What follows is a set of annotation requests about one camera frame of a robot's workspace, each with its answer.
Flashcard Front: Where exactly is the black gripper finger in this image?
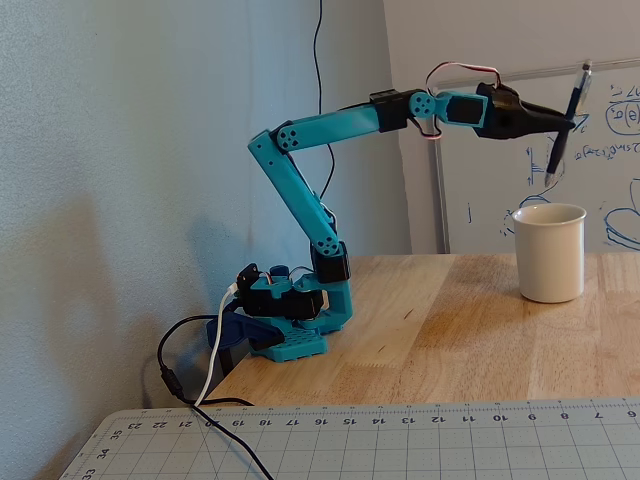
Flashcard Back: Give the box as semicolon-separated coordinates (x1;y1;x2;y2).
524;99;577;125
519;119;572;141

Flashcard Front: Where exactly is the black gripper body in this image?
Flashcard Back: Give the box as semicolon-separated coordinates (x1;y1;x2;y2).
472;81;532;145

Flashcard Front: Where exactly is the blue pen with silver cap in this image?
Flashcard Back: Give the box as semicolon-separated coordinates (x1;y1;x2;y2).
543;58;595;190

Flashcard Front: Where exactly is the cream ceramic mug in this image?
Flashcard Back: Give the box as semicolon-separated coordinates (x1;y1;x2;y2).
510;203;588;304

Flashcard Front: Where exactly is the whiteboard with blue drawings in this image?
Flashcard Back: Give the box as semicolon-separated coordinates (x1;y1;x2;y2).
429;58;640;255

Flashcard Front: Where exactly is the dark blue table clamp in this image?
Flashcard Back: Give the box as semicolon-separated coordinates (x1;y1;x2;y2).
206;310;284;379

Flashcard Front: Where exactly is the grey gridded cutting mat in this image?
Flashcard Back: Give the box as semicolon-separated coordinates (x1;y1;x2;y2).
57;397;640;480

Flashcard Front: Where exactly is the red white servo wire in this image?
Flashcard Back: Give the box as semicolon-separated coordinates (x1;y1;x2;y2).
418;61;502;145

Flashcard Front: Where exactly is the thin black hanging cable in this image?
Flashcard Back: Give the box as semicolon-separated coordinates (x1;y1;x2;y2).
313;0;336;200

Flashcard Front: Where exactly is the white usb cable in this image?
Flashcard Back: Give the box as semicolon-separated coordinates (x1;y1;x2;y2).
193;283;239;407

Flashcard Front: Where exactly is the thick black power cable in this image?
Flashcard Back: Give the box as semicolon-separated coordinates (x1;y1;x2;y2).
157;313;275;480

